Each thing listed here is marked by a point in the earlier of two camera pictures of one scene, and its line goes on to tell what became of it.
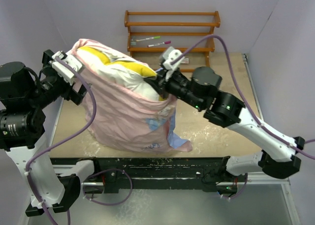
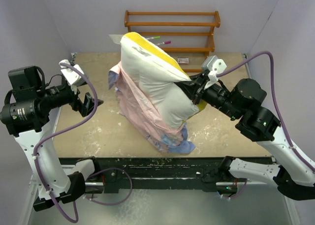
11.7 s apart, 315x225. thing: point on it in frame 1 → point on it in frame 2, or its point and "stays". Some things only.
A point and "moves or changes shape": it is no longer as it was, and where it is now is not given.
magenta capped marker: [165, 42] stays
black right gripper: [160, 83] → [195, 87]
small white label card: [185, 61] stays
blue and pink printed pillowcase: [130, 122] moves or changes shape
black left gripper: [70, 92] → [84, 108]
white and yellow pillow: [127, 73] → [153, 75]
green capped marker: [139, 40] stays
